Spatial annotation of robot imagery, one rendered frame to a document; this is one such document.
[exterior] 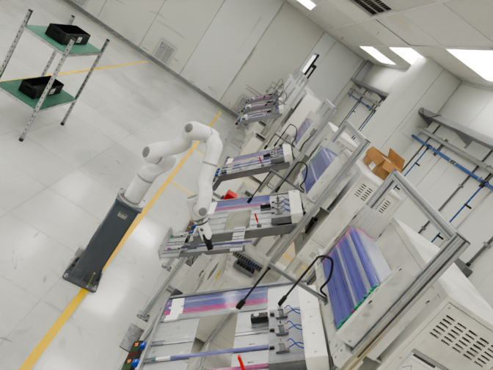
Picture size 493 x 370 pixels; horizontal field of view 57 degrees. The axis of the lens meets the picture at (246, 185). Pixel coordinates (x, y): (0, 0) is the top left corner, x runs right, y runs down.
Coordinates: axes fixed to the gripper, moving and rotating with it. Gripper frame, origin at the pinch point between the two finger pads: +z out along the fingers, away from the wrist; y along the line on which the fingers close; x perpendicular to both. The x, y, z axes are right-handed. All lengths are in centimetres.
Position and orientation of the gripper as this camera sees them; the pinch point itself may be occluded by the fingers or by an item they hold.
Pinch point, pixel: (209, 245)
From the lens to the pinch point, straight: 267.3
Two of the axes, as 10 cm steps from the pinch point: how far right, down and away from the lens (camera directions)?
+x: -9.6, 2.6, 1.4
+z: 2.9, 9.2, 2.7
